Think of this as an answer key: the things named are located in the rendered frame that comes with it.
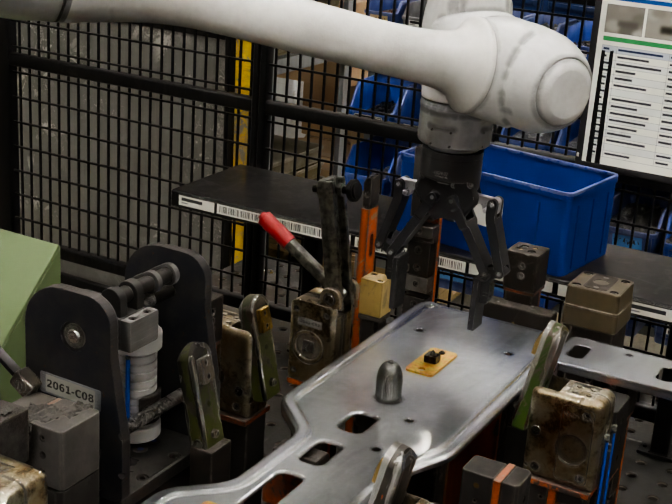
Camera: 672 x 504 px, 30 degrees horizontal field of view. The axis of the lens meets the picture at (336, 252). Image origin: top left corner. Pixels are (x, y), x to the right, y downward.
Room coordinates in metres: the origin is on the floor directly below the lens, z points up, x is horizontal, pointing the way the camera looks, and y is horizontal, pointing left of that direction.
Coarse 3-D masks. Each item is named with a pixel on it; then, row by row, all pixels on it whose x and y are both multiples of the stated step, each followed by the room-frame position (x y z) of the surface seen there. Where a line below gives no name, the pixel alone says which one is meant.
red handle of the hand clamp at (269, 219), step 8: (264, 216) 1.59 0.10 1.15; (272, 216) 1.59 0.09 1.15; (264, 224) 1.58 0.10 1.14; (272, 224) 1.58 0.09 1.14; (280, 224) 1.58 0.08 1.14; (272, 232) 1.58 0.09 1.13; (280, 232) 1.57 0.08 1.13; (288, 232) 1.58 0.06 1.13; (280, 240) 1.57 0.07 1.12; (288, 240) 1.57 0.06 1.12; (296, 240) 1.58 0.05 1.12; (288, 248) 1.57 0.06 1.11; (296, 248) 1.56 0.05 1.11; (304, 248) 1.57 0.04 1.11; (296, 256) 1.56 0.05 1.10; (304, 256) 1.56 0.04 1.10; (312, 256) 1.57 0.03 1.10; (304, 264) 1.56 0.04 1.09; (312, 264) 1.55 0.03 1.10; (320, 264) 1.56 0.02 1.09; (312, 272) 1.55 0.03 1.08; (320, 272) 1.55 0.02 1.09; (320, 280) 1.54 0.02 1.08; (344, 288) 1.54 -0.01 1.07; (344, 296) 1.53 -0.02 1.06
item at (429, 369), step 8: (448, 352) 1.50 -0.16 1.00; (416, 360) 1.47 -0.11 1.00; (424, 360) 1.47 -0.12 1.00; (432, 360) 1.47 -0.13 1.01; (440, 360) 1.48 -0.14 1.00; (448, 360) 1.48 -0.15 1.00; (408, 368) 1.45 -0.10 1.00; (416, 368) 1.45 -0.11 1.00; (424, 368) 1.45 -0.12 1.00; (432, 368) 1.45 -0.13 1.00; (440, 368) 1.45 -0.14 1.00; (432, 376) 1.43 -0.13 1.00
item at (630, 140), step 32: (608, 0) 1.95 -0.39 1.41; (640, 0) 1.93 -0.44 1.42; (608, 32) 1.95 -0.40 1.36; (640, 32) 1.93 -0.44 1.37; (640, 64) 1.92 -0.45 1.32; (608, 96) 1.94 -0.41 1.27; (640, 96) 1.92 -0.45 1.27; (608, 128) 1.94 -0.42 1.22; (640, 128) 1.92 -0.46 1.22; (576, 160) 1.96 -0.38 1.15; (608, 160) 1.94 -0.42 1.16; (640, 160) 1.91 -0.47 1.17
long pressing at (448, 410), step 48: (384, 336) 1.55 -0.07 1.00; (432, 336) 1.56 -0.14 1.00; (480, 336) 1.57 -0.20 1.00; (528, 336) 1.58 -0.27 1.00; (336, 384) 1.39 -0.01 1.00; (432, 384) 1.41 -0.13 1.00; (480, 384) 1.42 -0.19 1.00; (336, 432) 1.27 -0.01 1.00; (384, 432) 1.27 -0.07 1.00; (432, 432) 1.28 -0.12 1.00; (480, 432) 1.31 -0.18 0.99; (240, 480) 1.14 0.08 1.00; (336, 480) 1.16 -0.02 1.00
